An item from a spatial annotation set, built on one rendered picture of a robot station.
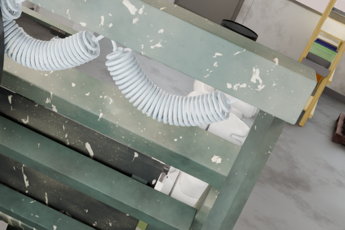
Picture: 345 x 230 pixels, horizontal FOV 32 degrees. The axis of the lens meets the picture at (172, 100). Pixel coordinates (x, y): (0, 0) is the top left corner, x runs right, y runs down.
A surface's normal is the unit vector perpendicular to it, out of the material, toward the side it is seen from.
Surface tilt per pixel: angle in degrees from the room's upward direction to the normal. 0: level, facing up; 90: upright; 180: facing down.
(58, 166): 40
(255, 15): 90
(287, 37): 90
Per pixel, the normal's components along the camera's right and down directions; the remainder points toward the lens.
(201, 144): 0.18, -0.46
